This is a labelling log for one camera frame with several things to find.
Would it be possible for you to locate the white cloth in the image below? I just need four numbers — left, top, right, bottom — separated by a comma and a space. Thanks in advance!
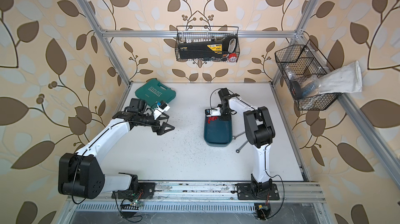
307, 61, 363, 97

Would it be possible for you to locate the black tape roll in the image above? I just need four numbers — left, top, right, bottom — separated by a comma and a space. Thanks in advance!
291, 80, 303, 100

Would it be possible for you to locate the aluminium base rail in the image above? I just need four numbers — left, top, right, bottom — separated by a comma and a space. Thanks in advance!
67, 180, 326, 204

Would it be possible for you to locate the back wire basket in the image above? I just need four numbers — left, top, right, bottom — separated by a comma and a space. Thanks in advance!
175, 25, 240, 63

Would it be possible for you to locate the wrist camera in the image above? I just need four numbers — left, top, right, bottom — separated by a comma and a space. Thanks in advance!
205, 107, 221, 117
153, 101, 170, 112

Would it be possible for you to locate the teal plastic storage box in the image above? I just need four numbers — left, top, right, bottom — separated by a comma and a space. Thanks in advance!
204, 117, 233, 147

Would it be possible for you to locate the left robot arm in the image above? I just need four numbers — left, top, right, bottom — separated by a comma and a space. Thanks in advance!
58, 98, 175, 199

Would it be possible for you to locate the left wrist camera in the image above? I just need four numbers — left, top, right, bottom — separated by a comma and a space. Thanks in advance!
153, 101, 170, 112

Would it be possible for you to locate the side wire basket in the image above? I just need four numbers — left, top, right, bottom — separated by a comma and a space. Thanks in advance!
275, 40, 341, 111

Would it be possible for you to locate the green tool case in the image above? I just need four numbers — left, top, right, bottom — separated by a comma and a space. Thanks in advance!
135, 79, 176, 107

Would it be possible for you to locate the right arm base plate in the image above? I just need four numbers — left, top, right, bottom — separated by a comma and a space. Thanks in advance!
235, 182, 280, 201

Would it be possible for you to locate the silver wrench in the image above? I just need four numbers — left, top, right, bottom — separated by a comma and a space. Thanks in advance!
235, 141, 248, 154
232, 132, 245, 140

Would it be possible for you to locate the red sleeve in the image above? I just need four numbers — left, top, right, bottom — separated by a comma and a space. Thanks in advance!
207, 116, 219, 123

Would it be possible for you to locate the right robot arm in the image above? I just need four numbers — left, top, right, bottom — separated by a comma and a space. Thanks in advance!
218, 88, 276, 184

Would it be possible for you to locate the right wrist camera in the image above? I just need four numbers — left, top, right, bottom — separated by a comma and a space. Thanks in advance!
205, 107, 221, 117

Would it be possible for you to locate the black yellow hand saw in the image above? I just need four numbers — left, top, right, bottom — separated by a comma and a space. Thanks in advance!
176, 36, 240, 62

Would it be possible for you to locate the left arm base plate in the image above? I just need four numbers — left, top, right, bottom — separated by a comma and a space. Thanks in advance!
111, 182, 156, 201

